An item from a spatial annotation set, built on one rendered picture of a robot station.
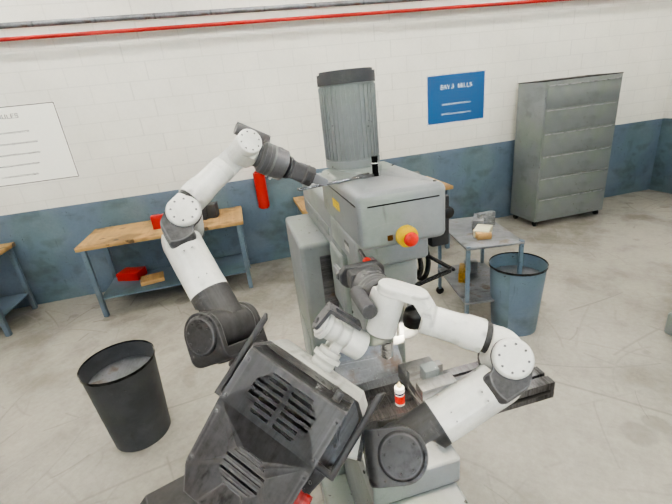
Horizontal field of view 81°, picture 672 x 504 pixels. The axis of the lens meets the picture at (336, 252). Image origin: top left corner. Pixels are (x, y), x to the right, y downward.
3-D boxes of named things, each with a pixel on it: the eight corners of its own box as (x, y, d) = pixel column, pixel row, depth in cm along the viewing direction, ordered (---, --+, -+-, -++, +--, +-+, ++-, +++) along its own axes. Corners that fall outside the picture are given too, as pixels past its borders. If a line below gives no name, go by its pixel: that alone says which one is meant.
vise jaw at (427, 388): (457, 389, 154) (457, 381, 152) (422, 399, 150) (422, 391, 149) (449, 379, 159) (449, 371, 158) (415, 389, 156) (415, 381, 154)
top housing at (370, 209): (448, 237, 113) (448, 180, 107) (361, 253, 108) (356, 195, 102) (388, 200, 156) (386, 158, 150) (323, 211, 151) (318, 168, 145)
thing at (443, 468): (461, 481, 147) (462, 457, 143) (373, 510, 141) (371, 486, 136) (407, 392, 193) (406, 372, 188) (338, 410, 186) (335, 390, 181)
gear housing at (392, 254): (430, 257, 125) (430, 227, 121) (357, 272, 120) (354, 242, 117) (391, 227, 156) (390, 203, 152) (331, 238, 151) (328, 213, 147)
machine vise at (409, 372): (475, 425, 146) (476, 402, 141) (438, 437, 142) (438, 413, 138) (429, 368, 177) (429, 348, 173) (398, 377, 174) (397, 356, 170)
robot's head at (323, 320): (341, 357, 85) (363, 332, 83) (309, 339, 83) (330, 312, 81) (338, 341, 91) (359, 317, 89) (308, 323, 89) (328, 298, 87)
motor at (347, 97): (388, 164, 140) (382, 65, 128) (333, 172, 136) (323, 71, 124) (369, 157, 158) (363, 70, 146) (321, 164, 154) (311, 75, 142)
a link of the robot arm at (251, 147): (275, 167, 104) (234, 150, 99) (261, 179, 113) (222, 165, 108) (283, 129, 107) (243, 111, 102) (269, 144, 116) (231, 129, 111)
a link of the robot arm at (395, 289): (381, 274, 88) (441, 291, 86) (371, 310, 91) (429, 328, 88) (377, 283, 82) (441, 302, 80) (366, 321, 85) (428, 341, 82)
